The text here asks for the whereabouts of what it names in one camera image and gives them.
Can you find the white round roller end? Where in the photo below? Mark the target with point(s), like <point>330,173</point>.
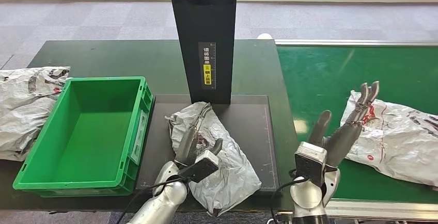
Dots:
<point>265,36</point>

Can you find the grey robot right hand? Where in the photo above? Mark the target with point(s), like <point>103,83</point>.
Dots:
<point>342,140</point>

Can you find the grey parcel bag black print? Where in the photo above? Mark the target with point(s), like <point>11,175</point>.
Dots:
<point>24,113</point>

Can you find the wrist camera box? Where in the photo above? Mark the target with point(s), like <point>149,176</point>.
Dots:
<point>200,167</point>
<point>310,162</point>

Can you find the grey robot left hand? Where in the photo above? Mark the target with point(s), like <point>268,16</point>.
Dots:
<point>190,144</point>

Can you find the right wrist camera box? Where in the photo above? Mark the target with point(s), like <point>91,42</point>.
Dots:
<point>310,162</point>

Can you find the green plastic crate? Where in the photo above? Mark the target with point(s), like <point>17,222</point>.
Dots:
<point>85,137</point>

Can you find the silver conveyor frame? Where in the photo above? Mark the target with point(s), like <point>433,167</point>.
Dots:
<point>376,210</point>

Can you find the dark green table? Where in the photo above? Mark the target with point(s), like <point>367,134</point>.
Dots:
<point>102,58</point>

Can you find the black inbound scanner machine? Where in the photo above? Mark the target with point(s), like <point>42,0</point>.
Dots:
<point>205,20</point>

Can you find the small grey parcel dark-red print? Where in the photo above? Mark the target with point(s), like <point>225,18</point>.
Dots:
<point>232,174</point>

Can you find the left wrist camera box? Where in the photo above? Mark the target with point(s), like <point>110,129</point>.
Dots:
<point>200,167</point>

